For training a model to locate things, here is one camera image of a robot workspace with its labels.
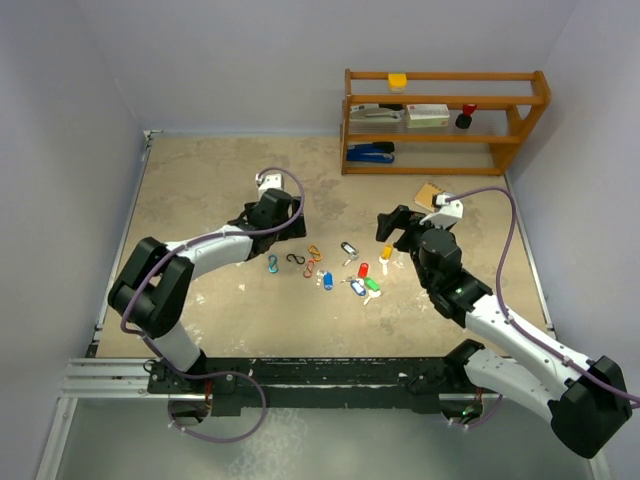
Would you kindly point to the red carabiner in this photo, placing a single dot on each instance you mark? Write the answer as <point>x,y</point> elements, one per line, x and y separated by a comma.
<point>309,269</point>

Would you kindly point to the white stapler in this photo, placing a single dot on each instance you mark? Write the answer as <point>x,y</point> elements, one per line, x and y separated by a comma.
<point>376,113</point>

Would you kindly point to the red black stamp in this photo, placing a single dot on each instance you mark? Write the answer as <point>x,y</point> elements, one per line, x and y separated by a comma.
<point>464,118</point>

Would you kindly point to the black carabiner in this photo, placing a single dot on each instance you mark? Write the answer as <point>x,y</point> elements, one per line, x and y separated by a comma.
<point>298,259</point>

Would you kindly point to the yellow tape dispenser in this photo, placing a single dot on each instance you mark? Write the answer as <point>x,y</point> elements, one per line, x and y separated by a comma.
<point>397,82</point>

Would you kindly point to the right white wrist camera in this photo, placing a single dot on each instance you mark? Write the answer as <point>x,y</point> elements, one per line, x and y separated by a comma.
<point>447,212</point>

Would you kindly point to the teal carabiner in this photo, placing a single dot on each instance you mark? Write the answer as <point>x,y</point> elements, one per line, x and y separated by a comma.
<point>273,264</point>

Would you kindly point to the orange carabiner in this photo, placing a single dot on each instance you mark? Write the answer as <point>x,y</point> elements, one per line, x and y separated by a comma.
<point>315,255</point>

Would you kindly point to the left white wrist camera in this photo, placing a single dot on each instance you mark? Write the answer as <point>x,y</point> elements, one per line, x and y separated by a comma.
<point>265,182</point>

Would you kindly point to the key with yellow tag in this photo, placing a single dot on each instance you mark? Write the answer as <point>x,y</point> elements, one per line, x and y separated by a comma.
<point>385,258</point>

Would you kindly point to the key with light blue tag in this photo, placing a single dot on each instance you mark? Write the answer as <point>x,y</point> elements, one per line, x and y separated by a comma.
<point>356,286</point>

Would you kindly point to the blue stapler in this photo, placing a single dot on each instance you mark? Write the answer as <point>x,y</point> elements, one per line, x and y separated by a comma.
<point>374,152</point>

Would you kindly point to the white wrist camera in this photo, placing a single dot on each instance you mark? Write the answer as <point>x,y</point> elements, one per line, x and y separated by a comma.
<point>447,212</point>
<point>265,182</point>

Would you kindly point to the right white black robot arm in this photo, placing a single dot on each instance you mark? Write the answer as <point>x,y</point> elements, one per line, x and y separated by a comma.
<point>584,401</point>

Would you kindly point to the white cardboard box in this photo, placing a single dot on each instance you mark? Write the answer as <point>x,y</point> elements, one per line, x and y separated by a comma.
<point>427,115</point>

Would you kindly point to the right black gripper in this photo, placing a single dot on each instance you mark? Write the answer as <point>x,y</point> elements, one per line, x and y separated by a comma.
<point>401,218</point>

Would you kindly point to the key with red tag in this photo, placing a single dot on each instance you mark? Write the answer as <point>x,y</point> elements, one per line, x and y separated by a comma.
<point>362,272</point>

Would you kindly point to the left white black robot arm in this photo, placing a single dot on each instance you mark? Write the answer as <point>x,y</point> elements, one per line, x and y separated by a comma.
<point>150,291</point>

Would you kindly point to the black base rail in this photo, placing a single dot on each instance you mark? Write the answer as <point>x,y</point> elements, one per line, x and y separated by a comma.
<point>428,385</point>

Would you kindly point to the brown spiral notebook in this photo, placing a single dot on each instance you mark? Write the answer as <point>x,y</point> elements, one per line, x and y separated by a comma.
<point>425,196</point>

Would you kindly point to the wooden shelf rack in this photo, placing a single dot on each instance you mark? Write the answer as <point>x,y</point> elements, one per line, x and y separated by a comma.
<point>509,105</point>

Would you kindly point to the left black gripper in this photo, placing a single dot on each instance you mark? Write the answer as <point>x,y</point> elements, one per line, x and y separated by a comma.
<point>294,230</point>

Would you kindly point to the key with green tag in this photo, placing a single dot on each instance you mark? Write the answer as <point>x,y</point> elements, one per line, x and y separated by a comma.
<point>373,290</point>

